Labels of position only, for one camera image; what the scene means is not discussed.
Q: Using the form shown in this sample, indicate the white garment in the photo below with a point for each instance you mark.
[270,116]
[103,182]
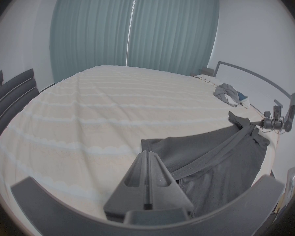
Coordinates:
[245,104]

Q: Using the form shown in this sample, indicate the white printed pillow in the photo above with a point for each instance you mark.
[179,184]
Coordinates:
[207,79]

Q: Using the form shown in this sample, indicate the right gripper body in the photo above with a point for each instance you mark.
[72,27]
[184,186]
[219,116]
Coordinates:
[266,124]

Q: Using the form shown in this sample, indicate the black T-shirt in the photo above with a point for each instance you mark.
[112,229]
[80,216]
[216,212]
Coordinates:
[211,161]

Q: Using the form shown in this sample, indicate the grey bedside table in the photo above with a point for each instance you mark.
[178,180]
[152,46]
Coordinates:
[206,71]

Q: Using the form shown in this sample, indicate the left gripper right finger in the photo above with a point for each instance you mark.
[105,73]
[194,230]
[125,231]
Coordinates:
[164,195]

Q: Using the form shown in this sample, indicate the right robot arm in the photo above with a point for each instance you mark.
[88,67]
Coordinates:
[290,117]

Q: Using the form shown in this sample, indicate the grey garment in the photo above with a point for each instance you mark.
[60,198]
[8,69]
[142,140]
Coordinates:
[226,92]

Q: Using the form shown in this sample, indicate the black chest of drawers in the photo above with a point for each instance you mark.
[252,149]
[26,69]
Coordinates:
[14,95]

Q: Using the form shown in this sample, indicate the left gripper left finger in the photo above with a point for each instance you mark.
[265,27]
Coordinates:
[132,195]

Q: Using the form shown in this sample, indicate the bed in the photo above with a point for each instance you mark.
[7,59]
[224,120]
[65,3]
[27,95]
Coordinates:
[100,107]

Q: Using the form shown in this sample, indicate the dark blue garment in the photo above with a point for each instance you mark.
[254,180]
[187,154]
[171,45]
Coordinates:
[242,96]

